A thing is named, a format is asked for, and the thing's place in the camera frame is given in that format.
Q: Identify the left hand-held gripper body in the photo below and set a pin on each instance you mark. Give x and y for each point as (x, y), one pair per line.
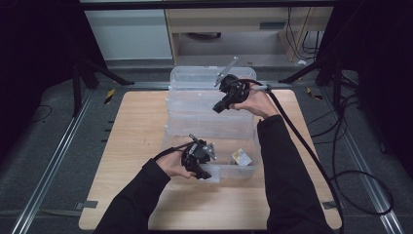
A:
(195, 156)

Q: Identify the black metal stand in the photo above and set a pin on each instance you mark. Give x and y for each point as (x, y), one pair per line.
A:
(337, 81)
(77, 84)

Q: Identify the black curtain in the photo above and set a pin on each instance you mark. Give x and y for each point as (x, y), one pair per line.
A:
(383, 71)
(35, 65)

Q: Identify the light wooden desk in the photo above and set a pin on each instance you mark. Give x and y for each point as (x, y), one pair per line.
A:
(227, 19)

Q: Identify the aluminium cross rail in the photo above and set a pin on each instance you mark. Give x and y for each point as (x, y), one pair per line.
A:
(152, 85)

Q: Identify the aluminium floor rail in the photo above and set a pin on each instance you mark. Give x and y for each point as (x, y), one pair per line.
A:
(360, 162)
(52, 165)

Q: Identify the small white green carton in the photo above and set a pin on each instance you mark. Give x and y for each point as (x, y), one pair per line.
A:
(242, 157)

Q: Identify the white cabinet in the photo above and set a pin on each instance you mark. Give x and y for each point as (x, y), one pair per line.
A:
(130, 34)

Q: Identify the clear plastic storage box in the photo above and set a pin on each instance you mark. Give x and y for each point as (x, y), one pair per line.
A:
(207, 123)

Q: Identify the person's left hand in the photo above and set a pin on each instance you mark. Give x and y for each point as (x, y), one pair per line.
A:
(173, 164)

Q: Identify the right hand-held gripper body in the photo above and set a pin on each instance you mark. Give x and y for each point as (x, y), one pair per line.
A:
(235, 90)

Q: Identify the person's right hand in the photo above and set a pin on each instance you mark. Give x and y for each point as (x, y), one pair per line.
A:
(259, 104)

